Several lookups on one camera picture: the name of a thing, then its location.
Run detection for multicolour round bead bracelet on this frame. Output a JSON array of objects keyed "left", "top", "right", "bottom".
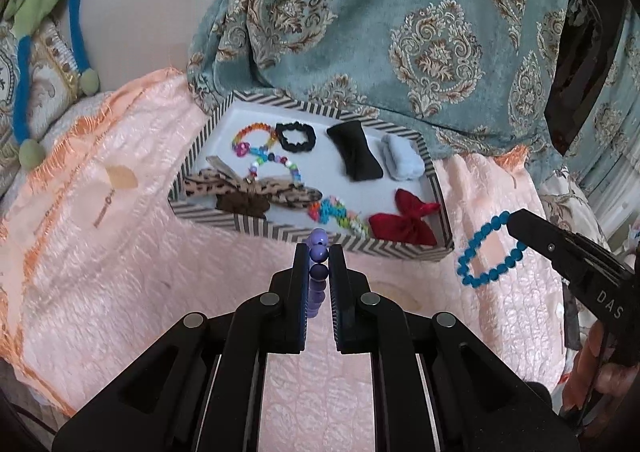
[{"left": 243, "top": 146, "right": 305, "bottom": 185}]

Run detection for green and blue plush toy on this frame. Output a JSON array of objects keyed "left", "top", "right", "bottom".
[{"left": 2, "top": 0, "right": 100, "bottom": 170}]

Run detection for floral embroidered cream pillow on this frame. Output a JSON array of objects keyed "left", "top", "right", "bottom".
[{"left": 1, "top": 19, "right": 80, "bottom": 192}]

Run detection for blue bead bracelet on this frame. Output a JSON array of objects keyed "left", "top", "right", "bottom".
[{"left": 455, "top": 209, "right": 528, "bottom": 290}]

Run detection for light blue fuzzy hair clip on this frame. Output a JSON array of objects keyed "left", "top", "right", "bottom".
[{"left": 381, "top": 134, "right": 425, "bottom": 181}]

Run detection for black scrunchie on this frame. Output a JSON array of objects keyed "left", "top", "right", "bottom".
[{"left": 276, "top": 122, "right": 317, "bottom": 153}]

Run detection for chevron striped white tray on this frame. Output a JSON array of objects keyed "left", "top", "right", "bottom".
[{"left": 168, "top": 92, "right": 445, "bottom": 243}]

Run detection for teal paisley blanket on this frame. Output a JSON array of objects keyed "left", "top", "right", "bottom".
[{"left": 188, "top": 0, "right": 639, "bottom": 192}]

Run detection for green orange teal bead bracelet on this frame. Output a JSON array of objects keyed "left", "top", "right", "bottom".
[{"left": 306, "top": 195, "right": 371, "bottom": 239}]

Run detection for red velvet bow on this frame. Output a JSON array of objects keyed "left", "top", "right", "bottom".
[{"left": 369, "top": 189, "right": 440, "bottom": 246}]

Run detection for peach satin quilted bedspread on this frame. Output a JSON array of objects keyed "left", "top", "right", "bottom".
[{"left": 1, "top": 68, "right": 565, "bottom": 451}]

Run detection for rainbow bead bracelet with charm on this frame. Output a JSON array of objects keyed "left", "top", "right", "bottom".
[{"left": 230, "top": 120, "right": 279, "bottom": 159}]

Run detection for purple bead bracelet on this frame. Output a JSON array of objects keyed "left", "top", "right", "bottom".
[{"left": 305, "top": 226, "right": 331, "bottom": 320}]

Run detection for black velvet bow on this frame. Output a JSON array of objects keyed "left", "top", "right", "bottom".
[{"left": 326, "top": 120, "right": 383, "bottom": 182}]

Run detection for person's right hand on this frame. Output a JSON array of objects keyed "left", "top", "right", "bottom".
[{"left": 562, "top": 321, "right": 639, "bottom": 411}]

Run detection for leopard print ribbon bow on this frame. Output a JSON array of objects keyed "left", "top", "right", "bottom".
[{"left": 182, "top": 156, "right": 322, "bottom": 219}]

